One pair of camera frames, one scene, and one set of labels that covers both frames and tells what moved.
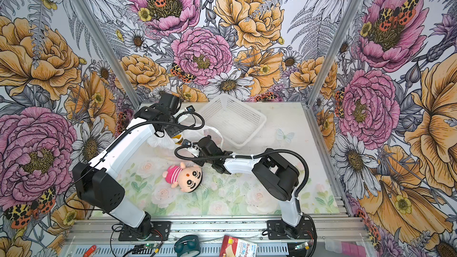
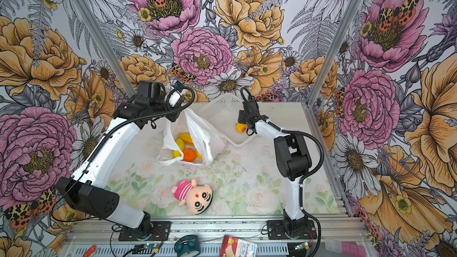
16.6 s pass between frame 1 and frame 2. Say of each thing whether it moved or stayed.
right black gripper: moved
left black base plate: stayed
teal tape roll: stayed
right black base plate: stayed
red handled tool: stayed
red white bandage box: stayed
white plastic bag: moved
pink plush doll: moved
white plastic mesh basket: stayed
